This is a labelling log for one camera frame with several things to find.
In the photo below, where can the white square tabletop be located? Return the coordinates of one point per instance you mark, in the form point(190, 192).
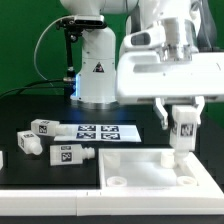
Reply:
point(142, 168)

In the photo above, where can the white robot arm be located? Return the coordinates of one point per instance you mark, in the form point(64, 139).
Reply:
point(105, 23)

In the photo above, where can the white obstacle fence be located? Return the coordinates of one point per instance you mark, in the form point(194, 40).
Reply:
point(205, 198)

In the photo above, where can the white sheet with tags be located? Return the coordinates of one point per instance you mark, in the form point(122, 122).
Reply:
point(97, 132)

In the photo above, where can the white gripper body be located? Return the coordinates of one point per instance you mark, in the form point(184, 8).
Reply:
point(163, 62)

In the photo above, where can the white part at left edge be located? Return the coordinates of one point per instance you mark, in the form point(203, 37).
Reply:
point(1, 160)

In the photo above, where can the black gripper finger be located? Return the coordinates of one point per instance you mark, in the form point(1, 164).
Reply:
point(199, 105)
point(159, 109)

